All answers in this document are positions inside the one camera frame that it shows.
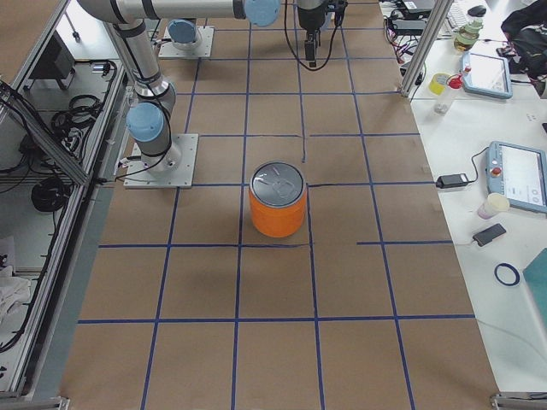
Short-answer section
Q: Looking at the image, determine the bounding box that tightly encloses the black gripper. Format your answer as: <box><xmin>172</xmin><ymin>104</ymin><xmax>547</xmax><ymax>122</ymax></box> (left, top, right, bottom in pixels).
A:
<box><xmin>297</xmin><ymin>0</ymin><xmax>337</xmax><ymax>68</ymax></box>

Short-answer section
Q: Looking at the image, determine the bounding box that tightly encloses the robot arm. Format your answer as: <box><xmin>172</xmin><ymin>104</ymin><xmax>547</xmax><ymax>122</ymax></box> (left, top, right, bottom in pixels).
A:
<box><xmin>168</xmin><ymin>1</ymin><xmax>348</xmax><ymax>72</ymax></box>
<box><xmin>79</xmin><ymin>1</ymin><xmax>280</xmax><ymax>173</ymax></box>

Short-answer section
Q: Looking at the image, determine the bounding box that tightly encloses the white paper cup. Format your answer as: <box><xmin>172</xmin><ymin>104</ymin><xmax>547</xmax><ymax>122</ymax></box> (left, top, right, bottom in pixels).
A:
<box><xmin>477</xmin><ymin>192</ymin><xmax>510</xmax><ymax>220</ymax></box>

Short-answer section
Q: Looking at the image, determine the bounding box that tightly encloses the yellow tape roll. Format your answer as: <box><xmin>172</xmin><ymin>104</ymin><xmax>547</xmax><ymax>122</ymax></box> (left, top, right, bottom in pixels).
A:
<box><xmin>428</xmin><ymin>73</ymin><xmax>450</xmax><ymax>96</ymax></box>

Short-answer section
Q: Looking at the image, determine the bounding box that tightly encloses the orange can with grey lid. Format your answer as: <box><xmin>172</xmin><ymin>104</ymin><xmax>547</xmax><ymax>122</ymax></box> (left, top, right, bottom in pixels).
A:
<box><xmin>249</xmin><ymin>161</ymin><xmax>307</xmax><ymax>238</ymax></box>

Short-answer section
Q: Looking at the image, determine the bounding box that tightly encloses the green bottle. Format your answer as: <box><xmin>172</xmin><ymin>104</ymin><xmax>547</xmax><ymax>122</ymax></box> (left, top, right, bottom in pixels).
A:
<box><xmin>453</xmin><ymin>11</ymin><xmax>485</xmax><ymax>52</ymax></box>

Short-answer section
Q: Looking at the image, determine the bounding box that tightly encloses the teach pendant far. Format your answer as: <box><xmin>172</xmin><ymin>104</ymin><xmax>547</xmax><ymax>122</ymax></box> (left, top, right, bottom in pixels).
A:
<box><xmin>461</xmin><ymin>51</ymin><xmax>513</xmax><ymax>100</ymax></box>

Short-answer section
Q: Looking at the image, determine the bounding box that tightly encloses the teach pendant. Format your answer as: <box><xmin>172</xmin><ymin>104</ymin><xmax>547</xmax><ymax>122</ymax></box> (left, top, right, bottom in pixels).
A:
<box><xmin>461</xmin><ymin>51</ymin><xmax>513</xmax><ymax>100</ymax></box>
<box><xmin>485</xmin><ymin>141</ymin><xmax>546</xmax><ymax>214</ymax></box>

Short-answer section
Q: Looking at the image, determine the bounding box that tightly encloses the black charger brick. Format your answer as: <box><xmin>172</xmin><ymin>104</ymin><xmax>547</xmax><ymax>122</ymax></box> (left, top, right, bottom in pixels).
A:
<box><xmin>435</xmin><ymin>173</ymin><xmax>470</xmax><ymax>189</ymax></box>

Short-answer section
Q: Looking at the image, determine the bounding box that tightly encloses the teach pendant near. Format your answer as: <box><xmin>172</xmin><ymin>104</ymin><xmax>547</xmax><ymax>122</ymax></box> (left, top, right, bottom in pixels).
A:
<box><xmin>485</xmin><ymin>141</ymin><xmax>546</xmax><ymax>214</ymax></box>

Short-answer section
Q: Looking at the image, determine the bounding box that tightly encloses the black smartphone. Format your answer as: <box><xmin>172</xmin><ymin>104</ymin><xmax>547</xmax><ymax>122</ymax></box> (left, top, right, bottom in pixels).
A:
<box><xmin>472</xmin><ymin>223</ymin><xmax>507</xmax><ymax>247</ymax></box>

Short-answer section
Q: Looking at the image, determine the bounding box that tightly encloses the teal box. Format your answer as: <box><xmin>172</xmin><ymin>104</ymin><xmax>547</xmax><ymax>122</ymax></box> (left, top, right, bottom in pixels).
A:
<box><xmin>523</xmin><ymin>248</ymin><xmax>547</xmax><ymax>324</ymax></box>

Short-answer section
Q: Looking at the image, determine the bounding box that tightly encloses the aluminium frame post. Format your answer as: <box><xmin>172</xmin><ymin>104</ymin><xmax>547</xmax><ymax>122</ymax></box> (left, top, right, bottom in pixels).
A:
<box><xmin>399</xmin><ymin>0</ymin><xmax>453</xmax><ymax>97</ymax></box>

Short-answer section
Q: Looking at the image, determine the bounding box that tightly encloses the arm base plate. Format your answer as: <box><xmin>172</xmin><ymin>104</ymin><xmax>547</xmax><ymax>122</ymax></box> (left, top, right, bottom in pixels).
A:
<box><xmin>123</xmin><ymin>133</ymin><xmax>198</xmax><ymax>189</ymax></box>
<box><xmin>158</xmin><ymin>26</ymin><xmax>215</xmax><ymax>59</ymax></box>

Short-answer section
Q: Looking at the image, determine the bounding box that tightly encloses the blue tape ring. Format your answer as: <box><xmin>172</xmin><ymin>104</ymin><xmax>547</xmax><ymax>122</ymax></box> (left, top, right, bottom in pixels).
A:
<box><xmin>494</xmin><ymin>262</ymin><xmax>521</xmax><ymax>287</ymax></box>

